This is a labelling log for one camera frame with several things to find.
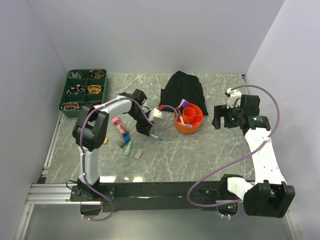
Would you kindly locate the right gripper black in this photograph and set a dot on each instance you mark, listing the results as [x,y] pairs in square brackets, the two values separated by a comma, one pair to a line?
[219,111]

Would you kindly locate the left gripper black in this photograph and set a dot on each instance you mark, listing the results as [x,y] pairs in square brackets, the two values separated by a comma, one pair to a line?
[144,128]

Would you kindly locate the blue tip thin pen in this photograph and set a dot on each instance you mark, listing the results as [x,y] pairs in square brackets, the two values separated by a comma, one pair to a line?
[156,137]

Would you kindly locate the orange round pen holder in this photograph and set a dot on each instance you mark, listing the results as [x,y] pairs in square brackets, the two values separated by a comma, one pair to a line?
[192,115]

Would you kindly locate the purple cap black highlighter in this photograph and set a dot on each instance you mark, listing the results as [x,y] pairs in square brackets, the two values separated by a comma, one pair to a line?
[186,103]

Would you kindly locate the light pink highlighter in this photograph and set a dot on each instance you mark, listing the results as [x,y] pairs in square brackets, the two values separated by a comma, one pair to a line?
[181,107]

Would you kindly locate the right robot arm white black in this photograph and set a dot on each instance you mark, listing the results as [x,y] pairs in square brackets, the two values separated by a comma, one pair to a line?
[270,196]

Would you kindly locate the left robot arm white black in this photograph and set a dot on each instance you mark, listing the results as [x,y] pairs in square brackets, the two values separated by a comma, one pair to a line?
[91,126]

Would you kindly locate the blue cap glue stick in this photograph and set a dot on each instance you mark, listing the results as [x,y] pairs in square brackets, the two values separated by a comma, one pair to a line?
[121,143]

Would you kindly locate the mint green correction tape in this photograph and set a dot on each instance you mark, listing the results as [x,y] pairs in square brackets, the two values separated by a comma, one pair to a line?
[128,148]

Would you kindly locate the long cork eraser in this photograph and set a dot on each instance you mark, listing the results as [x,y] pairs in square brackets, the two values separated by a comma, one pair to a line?
[138,154]

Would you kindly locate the pink cap clear tube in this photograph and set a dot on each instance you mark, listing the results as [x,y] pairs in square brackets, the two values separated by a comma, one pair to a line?
[120,127]

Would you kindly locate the blue cap white marker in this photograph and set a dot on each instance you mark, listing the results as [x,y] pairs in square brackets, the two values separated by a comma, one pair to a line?
[187,125]

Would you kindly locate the black folded cloth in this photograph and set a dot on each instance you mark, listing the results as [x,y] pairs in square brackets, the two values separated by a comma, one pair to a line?
[183,86]

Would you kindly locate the orange black band bundle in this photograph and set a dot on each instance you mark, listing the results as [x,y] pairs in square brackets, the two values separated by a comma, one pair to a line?
[98,102]

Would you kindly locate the yellow rubber band bundle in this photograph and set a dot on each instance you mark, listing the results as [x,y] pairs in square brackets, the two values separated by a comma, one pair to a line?
[94,89]

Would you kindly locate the brown band bundle top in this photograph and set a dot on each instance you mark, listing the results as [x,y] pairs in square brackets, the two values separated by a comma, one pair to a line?
[96,74]

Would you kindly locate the green compartment tray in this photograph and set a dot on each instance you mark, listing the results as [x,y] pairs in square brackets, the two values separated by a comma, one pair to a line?
[86,98]

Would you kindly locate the brown white band bundle middle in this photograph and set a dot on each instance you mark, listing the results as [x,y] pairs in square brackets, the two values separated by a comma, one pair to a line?
[75,90]

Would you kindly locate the brown white band bundle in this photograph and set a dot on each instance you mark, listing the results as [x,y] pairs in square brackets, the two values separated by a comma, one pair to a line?
[70,106]
[75,90]

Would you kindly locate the brown white band bundle bottom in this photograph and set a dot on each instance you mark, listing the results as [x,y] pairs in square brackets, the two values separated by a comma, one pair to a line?
[70,106]

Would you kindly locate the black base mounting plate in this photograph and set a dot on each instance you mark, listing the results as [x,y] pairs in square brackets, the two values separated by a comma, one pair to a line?
[155,196]

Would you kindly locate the grey clips in tray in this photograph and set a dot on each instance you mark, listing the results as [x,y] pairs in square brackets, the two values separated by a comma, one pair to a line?
[74,75]

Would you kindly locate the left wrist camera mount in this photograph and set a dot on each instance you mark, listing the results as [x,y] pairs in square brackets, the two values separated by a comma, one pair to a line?
[155,113]

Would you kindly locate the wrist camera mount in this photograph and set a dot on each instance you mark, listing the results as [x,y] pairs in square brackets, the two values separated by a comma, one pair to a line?
[155,113]
[234,98]

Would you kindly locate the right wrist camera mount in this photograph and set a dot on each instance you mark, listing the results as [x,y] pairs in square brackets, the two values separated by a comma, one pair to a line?
[234,98]

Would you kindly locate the aluminium rail frame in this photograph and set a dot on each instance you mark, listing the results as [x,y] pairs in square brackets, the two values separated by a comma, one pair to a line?
[49,214]

